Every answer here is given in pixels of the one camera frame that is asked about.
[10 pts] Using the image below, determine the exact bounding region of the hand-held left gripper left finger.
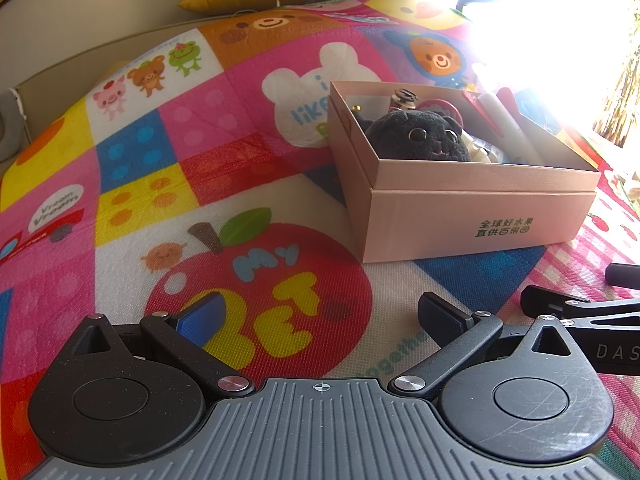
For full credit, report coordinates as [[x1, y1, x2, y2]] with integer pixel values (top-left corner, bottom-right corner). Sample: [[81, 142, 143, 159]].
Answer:
[[65, 292, 253, 397]]

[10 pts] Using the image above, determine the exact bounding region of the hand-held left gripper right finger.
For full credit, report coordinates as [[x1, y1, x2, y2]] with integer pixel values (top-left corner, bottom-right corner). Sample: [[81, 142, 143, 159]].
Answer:
[[389, 291, 581, 401]]

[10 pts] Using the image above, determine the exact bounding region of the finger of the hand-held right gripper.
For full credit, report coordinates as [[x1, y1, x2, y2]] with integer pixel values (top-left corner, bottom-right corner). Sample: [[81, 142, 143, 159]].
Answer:
[[559, 310, 640, 377], [520, 284, 640, 322]]

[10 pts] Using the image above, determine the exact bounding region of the pink cardboard box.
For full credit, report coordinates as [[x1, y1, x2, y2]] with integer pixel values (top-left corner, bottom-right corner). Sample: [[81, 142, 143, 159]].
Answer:
[[329, 80, 602, 264]]

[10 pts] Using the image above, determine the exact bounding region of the black plush toy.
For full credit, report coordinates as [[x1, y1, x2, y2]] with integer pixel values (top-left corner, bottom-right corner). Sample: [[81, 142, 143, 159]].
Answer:
[[364, 110, 473, 163]]

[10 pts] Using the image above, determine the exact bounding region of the white foam tube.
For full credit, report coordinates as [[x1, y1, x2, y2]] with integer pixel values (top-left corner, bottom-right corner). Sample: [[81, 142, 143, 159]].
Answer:
[[462, 87, 546, 166]]

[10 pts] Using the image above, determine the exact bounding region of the black cylinder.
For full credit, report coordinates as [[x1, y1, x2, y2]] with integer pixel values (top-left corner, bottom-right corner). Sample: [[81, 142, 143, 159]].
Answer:
[[605, 262, 640, 291]]

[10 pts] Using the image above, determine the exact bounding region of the colourful cartoon printed play mat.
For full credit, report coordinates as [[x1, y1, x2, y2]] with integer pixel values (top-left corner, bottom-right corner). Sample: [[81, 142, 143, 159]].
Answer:
[[0, 0, 640, 480]]

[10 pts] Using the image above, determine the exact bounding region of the red round item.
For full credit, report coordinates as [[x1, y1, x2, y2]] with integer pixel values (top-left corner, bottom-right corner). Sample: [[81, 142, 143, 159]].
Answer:
[[424, 99, 465, 120]]

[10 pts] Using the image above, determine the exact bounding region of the green potted plant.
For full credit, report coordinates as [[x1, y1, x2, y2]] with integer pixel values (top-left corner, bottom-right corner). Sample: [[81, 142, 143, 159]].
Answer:
[[595, 45, 640, 149]]

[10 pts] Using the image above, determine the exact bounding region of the grey neck pillow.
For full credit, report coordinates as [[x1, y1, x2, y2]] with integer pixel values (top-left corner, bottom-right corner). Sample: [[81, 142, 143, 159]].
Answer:
[[0, 87, 25, 161]]

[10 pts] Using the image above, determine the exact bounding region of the beige sofa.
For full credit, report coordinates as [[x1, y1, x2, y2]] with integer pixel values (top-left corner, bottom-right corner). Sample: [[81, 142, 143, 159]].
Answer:
[[0, 0, 421, 171]]

